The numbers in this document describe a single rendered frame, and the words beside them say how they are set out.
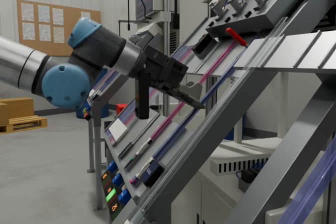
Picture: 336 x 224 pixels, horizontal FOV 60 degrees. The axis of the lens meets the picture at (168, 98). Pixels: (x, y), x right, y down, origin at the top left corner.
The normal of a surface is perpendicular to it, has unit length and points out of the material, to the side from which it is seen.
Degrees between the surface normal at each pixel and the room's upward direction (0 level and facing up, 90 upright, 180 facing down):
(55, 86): 90
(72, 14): 90
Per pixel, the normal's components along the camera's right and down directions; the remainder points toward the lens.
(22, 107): 0.72, 0.08
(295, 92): -0.70, 0.09
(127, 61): 0.24, 0.28
